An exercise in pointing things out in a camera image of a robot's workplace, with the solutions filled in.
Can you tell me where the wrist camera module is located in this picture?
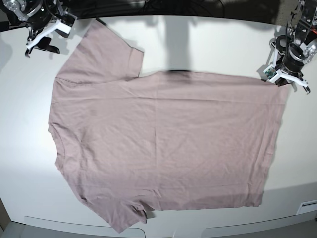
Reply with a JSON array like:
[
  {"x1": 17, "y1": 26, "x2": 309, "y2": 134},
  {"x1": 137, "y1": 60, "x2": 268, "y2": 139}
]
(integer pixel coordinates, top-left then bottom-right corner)
[
  {"x1": 263, "y1": 65, "x2": 276, "y2": 80},
  {"x1": 61, "y1": 14, "x2": 77, "y2": 27}
]

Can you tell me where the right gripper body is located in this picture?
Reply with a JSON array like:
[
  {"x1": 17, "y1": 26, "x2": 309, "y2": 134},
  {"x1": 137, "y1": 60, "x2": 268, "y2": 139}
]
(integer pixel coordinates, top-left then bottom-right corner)
[{"x1": 27, "y1": 12, "x2": 72, "y2": 45}]

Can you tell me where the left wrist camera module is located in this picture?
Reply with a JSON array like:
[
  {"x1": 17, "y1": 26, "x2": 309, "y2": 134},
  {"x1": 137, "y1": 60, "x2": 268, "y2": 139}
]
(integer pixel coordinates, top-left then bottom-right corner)
[{"x1": 263, "y1": 65, "x2": 276, "y2": 80}]

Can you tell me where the white label sticker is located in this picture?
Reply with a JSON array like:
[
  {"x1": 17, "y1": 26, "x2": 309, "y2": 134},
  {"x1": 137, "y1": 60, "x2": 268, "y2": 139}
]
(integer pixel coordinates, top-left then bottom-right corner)
[{"x1": 296, "y1": 200, "x2": 317, "y2": 215}]

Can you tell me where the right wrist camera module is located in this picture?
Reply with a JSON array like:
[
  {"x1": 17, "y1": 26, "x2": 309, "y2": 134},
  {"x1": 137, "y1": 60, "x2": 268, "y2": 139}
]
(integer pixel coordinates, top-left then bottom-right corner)
[{"x1": 61, "y1": 14, "x2": 77, "y2": 27}]

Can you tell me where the mauve pink T-shirt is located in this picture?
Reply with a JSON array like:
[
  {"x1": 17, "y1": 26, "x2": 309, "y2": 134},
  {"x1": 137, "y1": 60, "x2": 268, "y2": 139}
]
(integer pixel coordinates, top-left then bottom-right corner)
[{"x1": 49, "y1": 20, "x2": 289, "y2": 233}]

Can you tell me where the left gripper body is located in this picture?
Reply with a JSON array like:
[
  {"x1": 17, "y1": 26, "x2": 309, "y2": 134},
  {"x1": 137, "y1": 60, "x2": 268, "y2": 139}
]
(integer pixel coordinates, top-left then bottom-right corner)
[{"x1": 268, "y1": 37, "x2": 306, "y2": 86}]

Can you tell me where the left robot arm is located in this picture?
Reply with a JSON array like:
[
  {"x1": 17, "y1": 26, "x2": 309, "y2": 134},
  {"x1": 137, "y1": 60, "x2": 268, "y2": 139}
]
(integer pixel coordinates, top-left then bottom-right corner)
[{"x1": 263, "y1": 0, "x2": 317, "y2": 94}]

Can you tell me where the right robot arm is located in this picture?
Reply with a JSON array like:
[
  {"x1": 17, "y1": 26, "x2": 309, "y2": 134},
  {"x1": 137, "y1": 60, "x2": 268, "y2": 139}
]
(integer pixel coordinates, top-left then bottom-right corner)
[{"x1": 0, "y1": 0, "x2": 77, "y2": 57}]

